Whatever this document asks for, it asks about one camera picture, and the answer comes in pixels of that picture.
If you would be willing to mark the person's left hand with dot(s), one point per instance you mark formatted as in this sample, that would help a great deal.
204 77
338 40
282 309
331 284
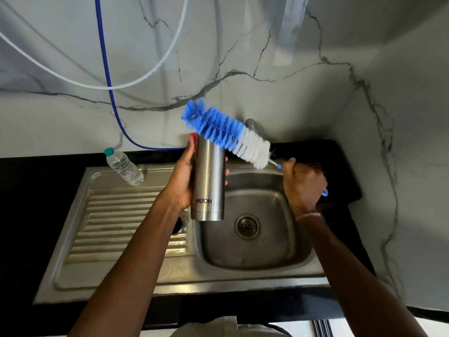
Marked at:
180 182

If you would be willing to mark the person's right hand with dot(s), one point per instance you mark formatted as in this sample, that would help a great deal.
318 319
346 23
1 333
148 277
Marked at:
303 189

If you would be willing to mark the steel flask bottle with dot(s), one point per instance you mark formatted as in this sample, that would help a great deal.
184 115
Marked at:
207 186

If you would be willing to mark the steel flask cup lid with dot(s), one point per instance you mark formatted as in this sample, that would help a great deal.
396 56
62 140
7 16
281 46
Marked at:
179 226

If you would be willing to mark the blue white bottle brush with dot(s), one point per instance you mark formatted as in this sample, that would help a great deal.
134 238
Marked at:
228 133

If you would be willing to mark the person's left forearm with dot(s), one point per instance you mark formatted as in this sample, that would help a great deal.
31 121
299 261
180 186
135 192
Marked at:
119 277

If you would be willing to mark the person's right forearm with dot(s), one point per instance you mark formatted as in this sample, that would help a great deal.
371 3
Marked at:
357 277

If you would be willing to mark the clear plastic water bottle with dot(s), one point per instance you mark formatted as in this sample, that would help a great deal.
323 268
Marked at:
124 166

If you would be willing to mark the dark woven tray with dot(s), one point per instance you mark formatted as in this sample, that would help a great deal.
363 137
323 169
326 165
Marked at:
347 178

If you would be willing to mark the metal sink drain strainer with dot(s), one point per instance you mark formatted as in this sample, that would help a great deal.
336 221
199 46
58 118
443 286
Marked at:
247 227

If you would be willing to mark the chrome sink faucet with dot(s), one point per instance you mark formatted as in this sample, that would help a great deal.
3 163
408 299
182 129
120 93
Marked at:
252 125

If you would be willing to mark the stainless steel sink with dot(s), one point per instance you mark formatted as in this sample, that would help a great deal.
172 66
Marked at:
105 270

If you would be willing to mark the dark striped floor grate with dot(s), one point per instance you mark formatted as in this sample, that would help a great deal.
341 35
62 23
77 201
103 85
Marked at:
322 329

